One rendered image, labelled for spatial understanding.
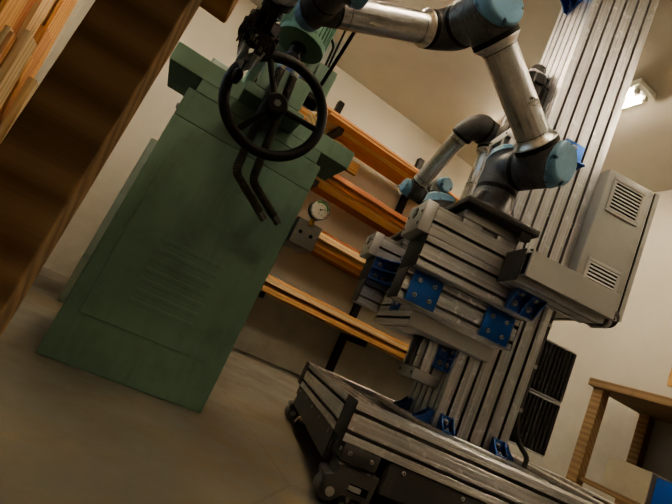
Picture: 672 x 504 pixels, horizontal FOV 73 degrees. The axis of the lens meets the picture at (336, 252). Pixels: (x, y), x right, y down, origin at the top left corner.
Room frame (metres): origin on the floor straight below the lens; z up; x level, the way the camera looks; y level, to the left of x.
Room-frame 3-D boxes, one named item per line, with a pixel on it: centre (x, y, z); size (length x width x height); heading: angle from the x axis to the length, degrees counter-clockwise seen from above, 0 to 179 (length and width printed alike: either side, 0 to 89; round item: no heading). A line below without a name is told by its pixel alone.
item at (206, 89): (1.37, 0.39, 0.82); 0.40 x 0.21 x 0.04; 109
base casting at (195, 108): (1.54, 0.45, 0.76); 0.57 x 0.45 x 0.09; 19
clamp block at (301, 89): (1.24, 0.35, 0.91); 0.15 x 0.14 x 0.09; 109
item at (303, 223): (1.38, 0.12, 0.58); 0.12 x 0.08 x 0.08; 19
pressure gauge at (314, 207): (1.31, 0.10, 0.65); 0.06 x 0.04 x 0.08; 109
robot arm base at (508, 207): (1.23, -0.35, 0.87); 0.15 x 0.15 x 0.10
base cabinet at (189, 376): (1.54, 0.45, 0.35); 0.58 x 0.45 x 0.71; 19
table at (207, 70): (1.32, 0.38, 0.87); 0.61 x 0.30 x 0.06; 109
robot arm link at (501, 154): (1.23, -0.36, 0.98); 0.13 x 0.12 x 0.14; 27
